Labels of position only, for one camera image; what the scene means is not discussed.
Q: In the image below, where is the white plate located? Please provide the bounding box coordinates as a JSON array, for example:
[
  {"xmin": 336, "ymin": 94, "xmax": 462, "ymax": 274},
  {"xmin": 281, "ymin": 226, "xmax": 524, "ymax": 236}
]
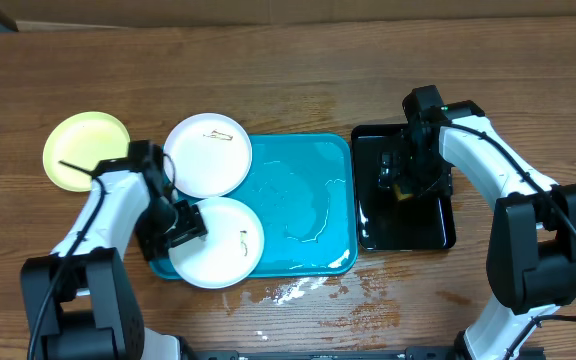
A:
[
  {"xmin": 169, "ymin": 197, "xmax": 265, "ymax": 289},
  {"xmin": 163, "ymin": 113, "xmax": 252, "ymax": 198}
]

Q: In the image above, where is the black rectangular tray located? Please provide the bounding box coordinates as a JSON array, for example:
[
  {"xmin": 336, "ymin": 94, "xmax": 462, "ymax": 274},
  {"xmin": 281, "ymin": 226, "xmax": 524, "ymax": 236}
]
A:
[{"xmin": 351, "ymin": 124, "xmax": 456, "ymax": 251}]

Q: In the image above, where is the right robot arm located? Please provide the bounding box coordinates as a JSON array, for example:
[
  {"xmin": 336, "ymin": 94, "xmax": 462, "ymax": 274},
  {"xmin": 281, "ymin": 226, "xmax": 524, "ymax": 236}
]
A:
[{"xmin": 377, "ymin": 85, "xmax": 576, "ymax": 359}]

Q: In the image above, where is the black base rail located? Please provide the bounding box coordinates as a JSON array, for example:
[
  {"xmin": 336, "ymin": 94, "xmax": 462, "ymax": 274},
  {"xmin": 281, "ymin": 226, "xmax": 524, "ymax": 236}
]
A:
[{"xmin": 196, "ymin": 346, "xmax": 460, "ymax": 360}]

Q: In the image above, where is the teal plastic tray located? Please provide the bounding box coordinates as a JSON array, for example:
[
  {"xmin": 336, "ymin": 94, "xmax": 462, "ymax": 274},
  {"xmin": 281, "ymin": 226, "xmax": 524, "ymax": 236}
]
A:
[{"xmin": 150, "ymin": 134, "xmax": 358, "ymax": 280}]

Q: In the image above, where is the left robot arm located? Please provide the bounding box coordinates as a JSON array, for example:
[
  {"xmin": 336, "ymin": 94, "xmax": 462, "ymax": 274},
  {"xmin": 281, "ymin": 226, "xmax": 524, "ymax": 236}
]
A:
[{"xmin": 20, "ymin": 140, "xmax": 207, "ymax": 360}]

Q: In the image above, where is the yellow-green rimmed plate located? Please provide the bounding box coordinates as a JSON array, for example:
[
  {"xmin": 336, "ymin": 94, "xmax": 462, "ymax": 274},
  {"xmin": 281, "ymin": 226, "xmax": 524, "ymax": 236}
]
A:
[{"xmin": 42, "ymin": 111, "xmax": 130, "ymax": 192}]

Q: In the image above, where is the green yellow sponge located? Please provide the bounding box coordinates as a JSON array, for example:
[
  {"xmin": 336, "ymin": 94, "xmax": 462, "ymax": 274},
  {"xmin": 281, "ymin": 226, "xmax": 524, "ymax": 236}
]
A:
[{"xmin": 393, "ymin": 184, "xmax": 415, "ymax": 201}]

